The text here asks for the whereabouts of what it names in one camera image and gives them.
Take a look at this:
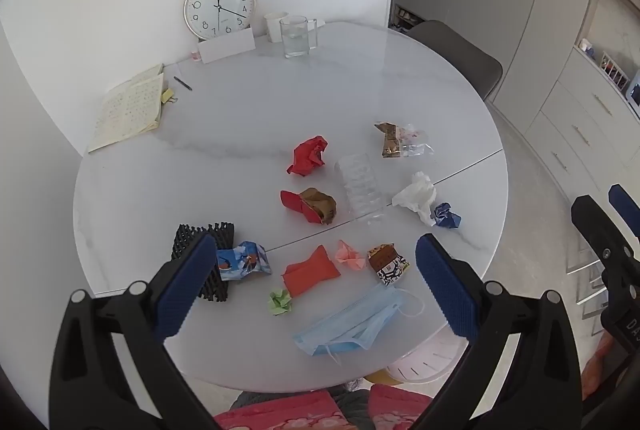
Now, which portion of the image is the white metal step stool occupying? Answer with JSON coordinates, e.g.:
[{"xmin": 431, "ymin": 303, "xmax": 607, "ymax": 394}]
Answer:
[{"xmin": 566, "ymin": 230, "xmax": 618, "ymax": 321}]

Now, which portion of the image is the blue snack wrapper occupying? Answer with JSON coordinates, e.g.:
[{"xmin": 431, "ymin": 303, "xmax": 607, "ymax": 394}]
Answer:
[{"xmin": 216, "ymin": 241, "xmax": 273, "ymax": 282}]

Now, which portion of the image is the open beige notebook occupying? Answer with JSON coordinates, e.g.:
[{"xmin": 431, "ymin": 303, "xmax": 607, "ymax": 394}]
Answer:
[{"xmin": 87, "ymin": 63, "xmax": 166, "ymax": 154}]

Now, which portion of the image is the clear plastic tray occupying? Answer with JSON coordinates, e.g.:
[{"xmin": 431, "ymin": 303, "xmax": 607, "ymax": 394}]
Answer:
[{"xmin": 334, "ymin": 153, "xmax": 388, "ymax": 218}]

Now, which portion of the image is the green paper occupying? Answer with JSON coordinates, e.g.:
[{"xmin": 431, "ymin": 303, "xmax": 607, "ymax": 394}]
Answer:
[{"xmin": 267, "ymin": 289, "xmax": 294, "ymax": 317}]

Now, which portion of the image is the row of shoes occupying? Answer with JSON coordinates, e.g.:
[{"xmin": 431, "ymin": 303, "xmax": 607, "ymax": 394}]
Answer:
[{"xmin": 392, "ymin": 7, "xmax": 426, "ymax": 31}]

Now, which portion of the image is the blue paper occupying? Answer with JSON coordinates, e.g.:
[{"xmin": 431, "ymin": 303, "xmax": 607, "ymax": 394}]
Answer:
[{"xmin": 431, "ymin": 202, "xmax": 463, "ymax": 229}]

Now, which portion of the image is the clear plastic bag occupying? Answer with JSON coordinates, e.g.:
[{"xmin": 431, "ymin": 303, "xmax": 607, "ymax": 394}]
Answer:
[{"xmin": 397, "ymin": 123, "xmax": 435, "ymax": 158}]

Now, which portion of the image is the red and brown wrapper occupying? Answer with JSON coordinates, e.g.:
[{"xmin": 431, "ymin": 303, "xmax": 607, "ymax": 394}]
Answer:
[{"xmin": 279, "ymin": 187, "xmax": 338, "ymax": 226}]

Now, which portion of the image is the clear glass mug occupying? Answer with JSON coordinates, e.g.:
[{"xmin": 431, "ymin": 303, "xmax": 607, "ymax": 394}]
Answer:
[{"xmin": 279, "ymin": 15, "xmax": 319, "ymax": 59}]

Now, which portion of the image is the grey chair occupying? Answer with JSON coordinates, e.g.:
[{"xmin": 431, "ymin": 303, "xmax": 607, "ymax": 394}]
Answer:
[{"xmin": 406, "ymin": 20, "xmax": 503, "ymax": 101}]

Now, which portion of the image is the red paper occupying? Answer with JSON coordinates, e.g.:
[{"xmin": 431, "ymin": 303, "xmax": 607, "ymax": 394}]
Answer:
[{"xmin": 286, "ymin": 136, "xmax": 329, "ymax": 178}]

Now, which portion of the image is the blue face mask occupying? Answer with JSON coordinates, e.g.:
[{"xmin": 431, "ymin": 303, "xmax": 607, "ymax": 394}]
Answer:
[{"xmin": 292, "ymin": 282, "xmax": 426, "ymax": 365}]

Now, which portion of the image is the gold brown wrapper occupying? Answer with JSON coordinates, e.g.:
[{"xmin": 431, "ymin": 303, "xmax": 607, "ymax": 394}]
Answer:
[{"xmin": 374, "ymin": 122, "xmax": 403, "ymax": 159}]

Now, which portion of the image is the white paper cup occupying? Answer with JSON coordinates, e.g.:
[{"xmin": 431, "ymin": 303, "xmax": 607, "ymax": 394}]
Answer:
[{"xmin": 264, "ymin": 11, "xmax": 290, "ymax": 43}]

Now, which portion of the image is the black foam net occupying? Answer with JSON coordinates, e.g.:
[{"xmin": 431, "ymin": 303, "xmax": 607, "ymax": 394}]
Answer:
[{"xmin": 171, "ymin": 222, "xmax": 236, "ymax": 304}]

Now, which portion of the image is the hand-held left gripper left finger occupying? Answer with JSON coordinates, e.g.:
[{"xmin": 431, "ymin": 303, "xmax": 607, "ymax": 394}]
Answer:
[{"xmin": 48, "ymin": 231, "xmax": 221, "ymax": 430}]

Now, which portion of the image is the white drawer cabinet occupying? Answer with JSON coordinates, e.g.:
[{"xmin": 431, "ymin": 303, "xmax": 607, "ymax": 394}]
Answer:
[{"xmin": 522, "ymin": 45, "xmax": 640, "ymax": 211}]

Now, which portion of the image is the orange-red packet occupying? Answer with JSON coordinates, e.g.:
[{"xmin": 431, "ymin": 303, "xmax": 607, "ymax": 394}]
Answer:
[{"xmin": 281, "ymin": 245, "xmax": 342, "ymax": 297}]

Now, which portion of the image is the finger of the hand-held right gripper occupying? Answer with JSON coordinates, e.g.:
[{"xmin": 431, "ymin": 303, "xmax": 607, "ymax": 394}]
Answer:
[
  {"xmin": 608, "ymin": 184, "xmax": 640, "ymax": 227},
  {"xmin": 571, "ymin": 195, "xmax": 640, "ymax": 273}
]

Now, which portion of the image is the white folded card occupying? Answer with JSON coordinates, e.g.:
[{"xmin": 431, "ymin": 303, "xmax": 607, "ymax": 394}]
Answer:
[{"xmin": 196, "ymin": 29, "xmax": 256, "ymax": 64}]

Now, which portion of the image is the red patterned clothing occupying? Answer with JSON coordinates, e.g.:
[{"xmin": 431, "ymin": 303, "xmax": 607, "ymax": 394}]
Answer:
[{"xmin": 215, "ymin": 332, "xmax": 618, "ymax": 430}]

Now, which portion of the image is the brown and white wrapper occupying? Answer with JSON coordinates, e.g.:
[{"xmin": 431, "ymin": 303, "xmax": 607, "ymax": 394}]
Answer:
[{"xmin": 367, "ymin": 243, "xmax": 411, "ymax": 285}]

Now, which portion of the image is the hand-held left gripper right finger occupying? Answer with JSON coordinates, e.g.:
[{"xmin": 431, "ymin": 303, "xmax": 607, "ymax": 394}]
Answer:
[{"xmin": 412, "ymin": 233, "xmax": 583, "ymax": 430}]

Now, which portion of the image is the white tissue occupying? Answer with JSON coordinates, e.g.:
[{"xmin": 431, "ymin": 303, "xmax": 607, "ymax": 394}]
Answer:
[{"xmin": 391, "ymin": 171, "xmax": 437, "ymax": 227}]

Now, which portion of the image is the pink paper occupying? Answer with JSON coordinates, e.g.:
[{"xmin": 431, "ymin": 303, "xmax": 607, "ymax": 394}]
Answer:
[{"xmin": 335, "ymin": 239, "xmax": 367, "ymax": 272}]

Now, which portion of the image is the round white wall clock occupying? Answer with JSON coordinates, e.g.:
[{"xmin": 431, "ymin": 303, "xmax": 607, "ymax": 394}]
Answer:
[{"xmin": 183, "ymin": 0, "xmax": 256, "ymax": 40}]

